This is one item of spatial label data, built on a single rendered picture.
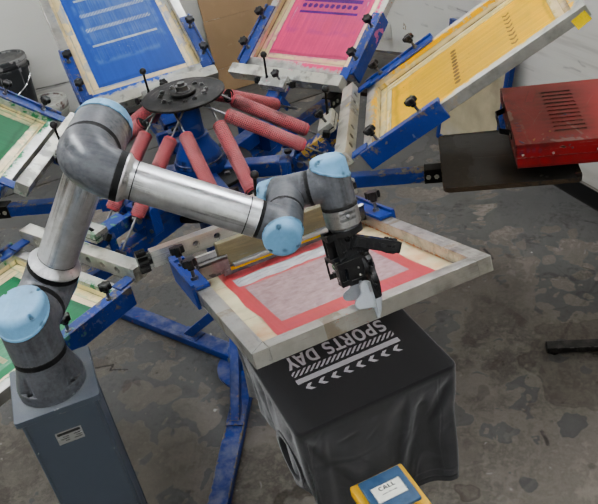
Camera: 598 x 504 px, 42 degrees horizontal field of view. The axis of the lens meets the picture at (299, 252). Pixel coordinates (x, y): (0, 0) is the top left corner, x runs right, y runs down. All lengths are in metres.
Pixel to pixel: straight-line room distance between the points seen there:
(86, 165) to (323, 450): 0.93
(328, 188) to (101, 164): 0.44
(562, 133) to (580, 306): 1.21
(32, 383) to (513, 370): 2.14
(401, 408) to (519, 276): 1.96
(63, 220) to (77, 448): 0.53
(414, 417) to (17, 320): 1.01
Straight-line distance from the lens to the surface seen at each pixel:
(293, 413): 1.95
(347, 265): 1.62
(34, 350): 1.73
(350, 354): 2.07
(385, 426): 2.03
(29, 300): 1.72
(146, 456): 3.31
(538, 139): 2.67
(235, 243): 2.17
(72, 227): 1.70
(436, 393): 2.06
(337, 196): 1.57
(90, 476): 1.95
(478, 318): 3.63
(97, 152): 1.47
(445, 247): 1.90
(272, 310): 1.88
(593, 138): 2.67
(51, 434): 1.85
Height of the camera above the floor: 2.33
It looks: 34 degrees down
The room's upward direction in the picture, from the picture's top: 11 degrees counter-clockwise
